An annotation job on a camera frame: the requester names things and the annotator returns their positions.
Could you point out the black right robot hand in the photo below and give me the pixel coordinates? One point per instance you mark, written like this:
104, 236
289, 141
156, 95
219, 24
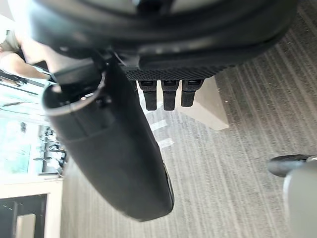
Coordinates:
116, 153

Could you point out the black desk with equipment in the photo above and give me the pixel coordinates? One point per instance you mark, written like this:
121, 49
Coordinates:
50, 148

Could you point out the person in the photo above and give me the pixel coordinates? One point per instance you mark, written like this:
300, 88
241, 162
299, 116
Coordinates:
17, 62

